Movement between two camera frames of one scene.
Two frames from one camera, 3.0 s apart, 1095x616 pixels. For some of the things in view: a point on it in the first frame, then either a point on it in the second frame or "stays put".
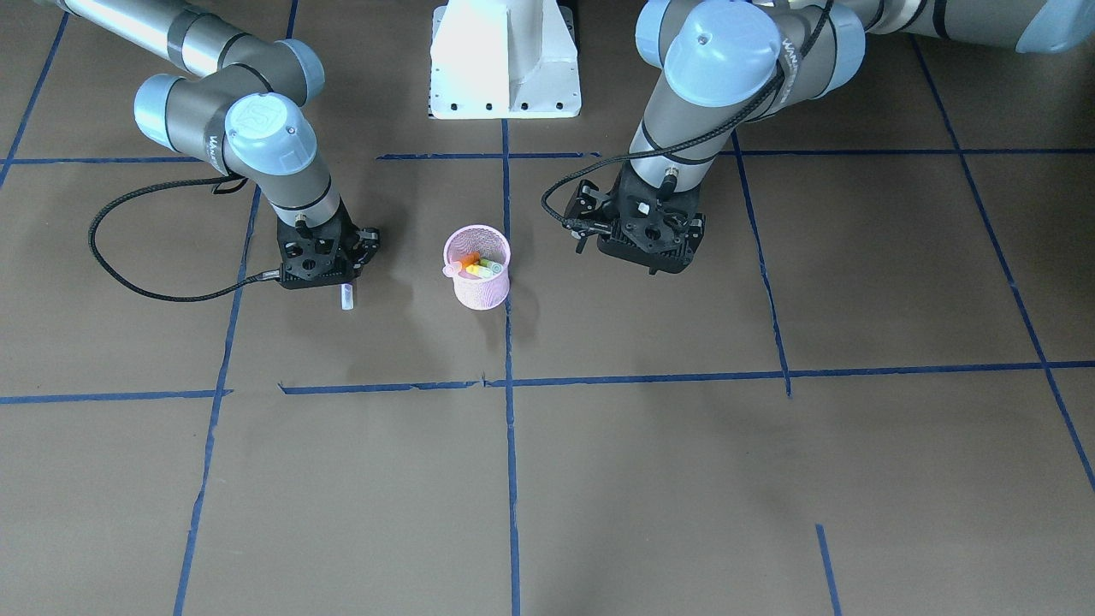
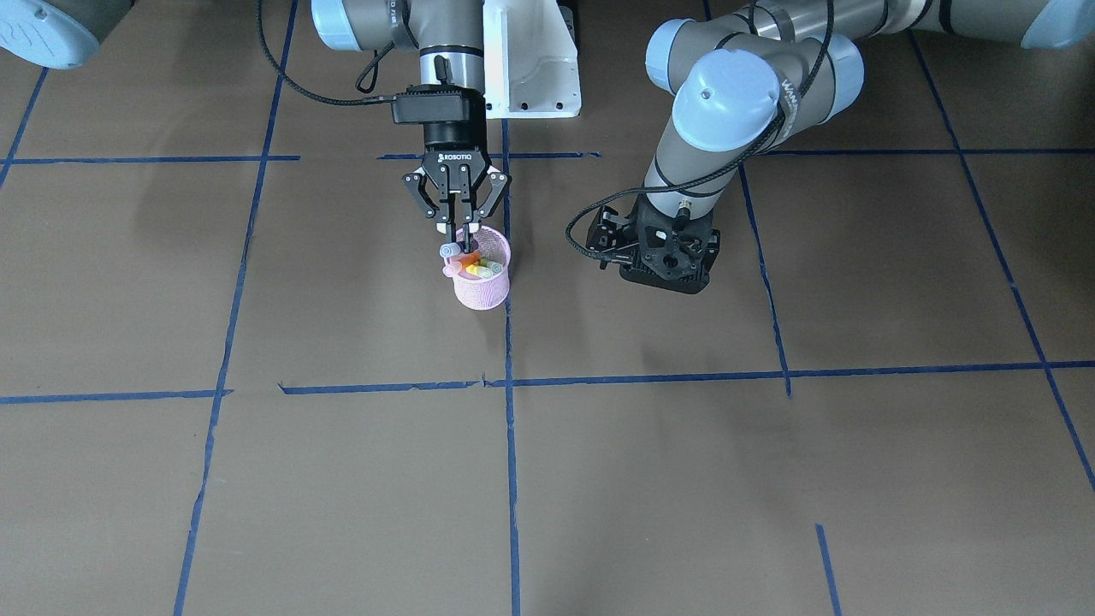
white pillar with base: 504,59 stays put
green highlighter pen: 494,268 stays put
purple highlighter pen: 346,290 → 452,249
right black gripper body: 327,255 → 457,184
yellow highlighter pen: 483,272 stays put
